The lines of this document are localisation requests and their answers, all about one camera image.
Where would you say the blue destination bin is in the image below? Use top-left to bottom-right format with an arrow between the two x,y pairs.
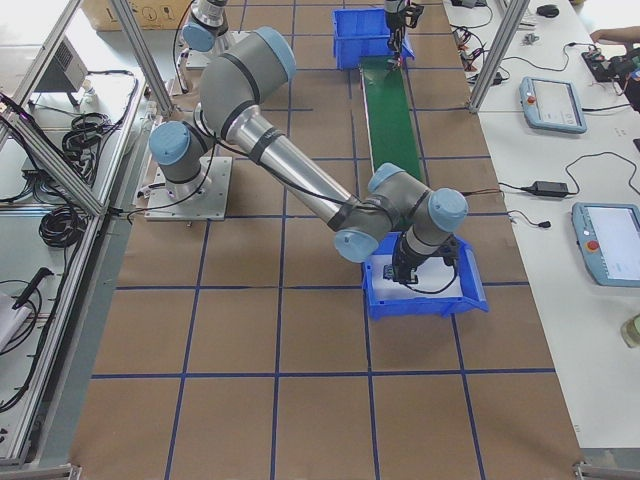
363,232 -> 489,319

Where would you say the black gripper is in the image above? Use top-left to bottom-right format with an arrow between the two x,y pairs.
391,250 -> 420,285
383,0 -> 424,50

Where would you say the yellow push button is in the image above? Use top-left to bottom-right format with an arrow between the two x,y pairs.
382,265 -> 395,281

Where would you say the black power adapter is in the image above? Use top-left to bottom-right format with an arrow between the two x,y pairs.
521,180 -> 572,198

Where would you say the teach pendant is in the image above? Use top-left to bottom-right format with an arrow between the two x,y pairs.
571,202 -> 639,288
519,76 -> 587,134

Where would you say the white foam pad destination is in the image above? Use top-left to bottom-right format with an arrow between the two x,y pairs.
365,255 -> 462,301

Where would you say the aluminium frame post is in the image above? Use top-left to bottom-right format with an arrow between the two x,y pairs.
468,0 -> 529,114

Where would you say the lower teach pendant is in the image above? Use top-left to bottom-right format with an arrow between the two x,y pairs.
571,202 -> 639,288

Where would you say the upper teach pendant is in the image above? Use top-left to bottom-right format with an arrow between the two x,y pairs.
519,76 -> 587,134

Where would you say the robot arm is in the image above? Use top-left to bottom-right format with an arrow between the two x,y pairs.
181,0 -> 424,55
149,26 -> 468,285

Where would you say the blue source bin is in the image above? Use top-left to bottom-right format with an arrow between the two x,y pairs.
332,7 -> 407,70

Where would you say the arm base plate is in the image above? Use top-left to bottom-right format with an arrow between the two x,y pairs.
143,156 -> 233,221

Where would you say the green conveyor belt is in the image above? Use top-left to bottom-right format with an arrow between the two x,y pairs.
360,56 -> 423,180

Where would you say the black computer mouse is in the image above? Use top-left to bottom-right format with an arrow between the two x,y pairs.
536,4 -> 559,18

